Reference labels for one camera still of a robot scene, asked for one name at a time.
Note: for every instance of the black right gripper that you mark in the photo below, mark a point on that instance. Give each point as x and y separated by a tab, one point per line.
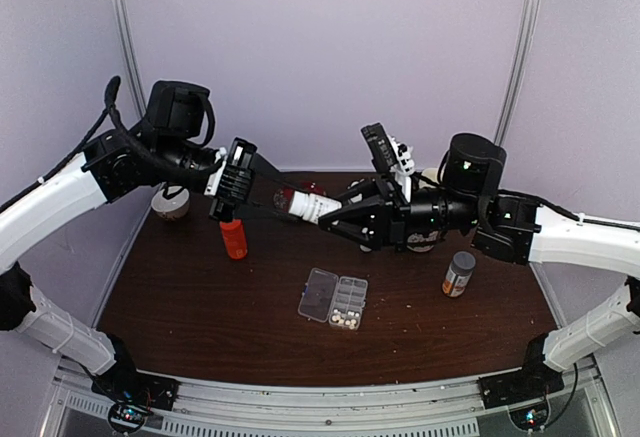
387	219

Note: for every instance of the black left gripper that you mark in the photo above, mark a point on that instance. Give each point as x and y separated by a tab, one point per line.
250	163

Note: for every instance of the orange pill bottle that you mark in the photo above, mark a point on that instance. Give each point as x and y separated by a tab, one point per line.
234	239

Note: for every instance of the small white pill bottle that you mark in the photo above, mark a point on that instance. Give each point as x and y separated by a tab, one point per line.
310	207

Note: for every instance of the clear plastic pill organizer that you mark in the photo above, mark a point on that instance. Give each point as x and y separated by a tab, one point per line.
325	291

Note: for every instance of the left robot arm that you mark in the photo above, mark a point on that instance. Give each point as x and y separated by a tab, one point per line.
168	145

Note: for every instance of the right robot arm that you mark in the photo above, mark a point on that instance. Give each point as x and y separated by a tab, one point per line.
508	226

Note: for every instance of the white pills in organizer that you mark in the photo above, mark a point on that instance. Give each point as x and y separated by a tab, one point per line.
347	320

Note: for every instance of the floral mug yellow inside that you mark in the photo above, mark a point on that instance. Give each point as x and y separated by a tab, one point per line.
422	242

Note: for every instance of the cream textured mug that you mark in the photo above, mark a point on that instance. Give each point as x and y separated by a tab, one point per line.
431	174

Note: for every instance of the plain white ceramic bowl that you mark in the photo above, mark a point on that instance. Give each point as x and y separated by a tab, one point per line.
171	209

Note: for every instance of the amber bottle grey cap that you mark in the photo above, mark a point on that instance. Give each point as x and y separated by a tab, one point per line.
458	274

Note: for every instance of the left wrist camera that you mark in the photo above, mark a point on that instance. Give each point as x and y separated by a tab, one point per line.
219	182

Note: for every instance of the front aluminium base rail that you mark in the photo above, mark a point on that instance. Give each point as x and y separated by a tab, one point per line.
452	407

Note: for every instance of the right aluminium frame post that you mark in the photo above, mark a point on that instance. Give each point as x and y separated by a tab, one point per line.
526	31

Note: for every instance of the aluminium frame post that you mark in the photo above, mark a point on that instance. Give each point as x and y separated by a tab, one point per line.
132	71
526	31

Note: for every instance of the left aluminium frame post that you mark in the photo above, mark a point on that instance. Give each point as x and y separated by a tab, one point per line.
132	71

